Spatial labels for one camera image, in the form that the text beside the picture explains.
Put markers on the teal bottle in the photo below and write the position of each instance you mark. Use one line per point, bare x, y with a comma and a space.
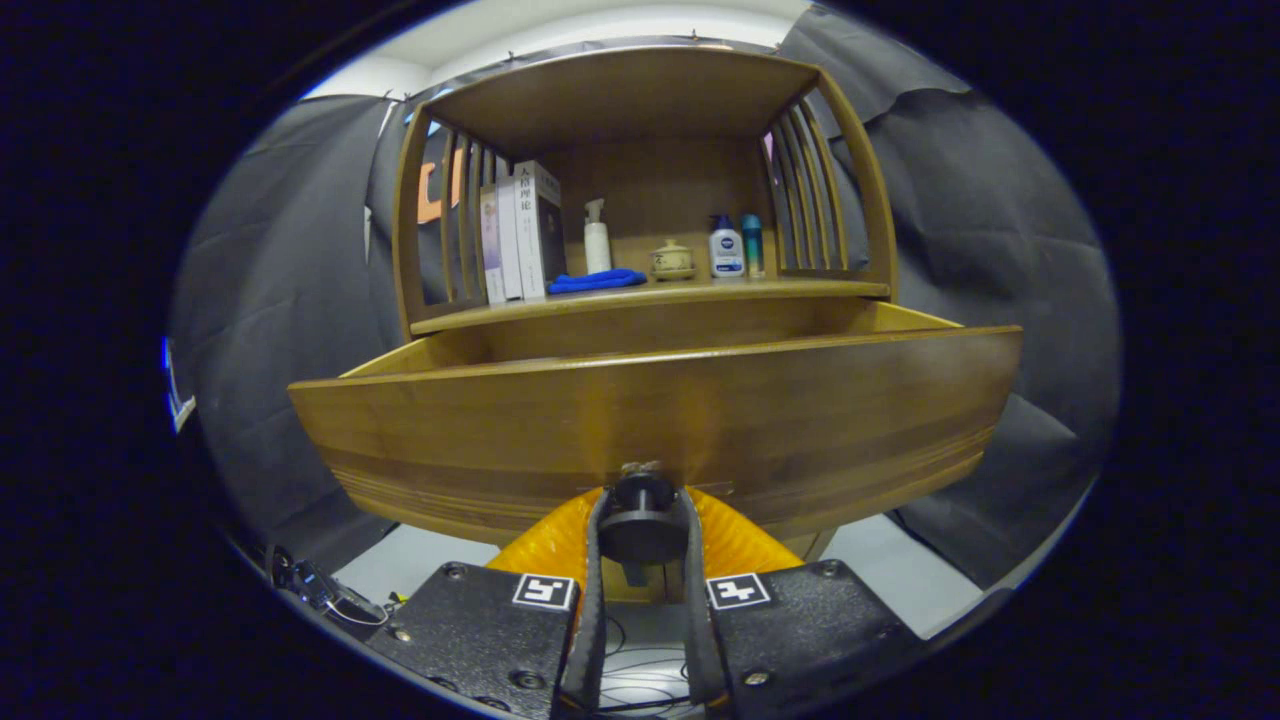
753, 248

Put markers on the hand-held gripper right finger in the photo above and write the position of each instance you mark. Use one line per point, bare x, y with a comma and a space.
698, 620

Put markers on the wooden countertop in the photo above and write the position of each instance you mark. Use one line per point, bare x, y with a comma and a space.
660, 292

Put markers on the lidded tea cup with saucer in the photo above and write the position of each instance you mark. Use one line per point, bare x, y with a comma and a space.
672, 262

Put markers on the blue cloth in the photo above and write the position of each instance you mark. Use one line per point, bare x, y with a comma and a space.
595, 281

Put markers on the wooden cabinet with slatted sides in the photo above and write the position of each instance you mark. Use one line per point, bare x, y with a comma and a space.
660, 190

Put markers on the white book with dark cover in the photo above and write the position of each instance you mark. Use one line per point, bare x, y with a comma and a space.
540, 230

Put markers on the pale purple book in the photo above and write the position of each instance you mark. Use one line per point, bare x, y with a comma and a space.
490, 250

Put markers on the white pump bottle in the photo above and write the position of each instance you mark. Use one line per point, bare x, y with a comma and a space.
597, 250

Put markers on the white lotion bottle blue cap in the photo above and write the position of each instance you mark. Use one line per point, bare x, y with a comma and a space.
726, 255

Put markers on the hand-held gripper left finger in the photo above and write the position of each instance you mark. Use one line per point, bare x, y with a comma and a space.
594, 610

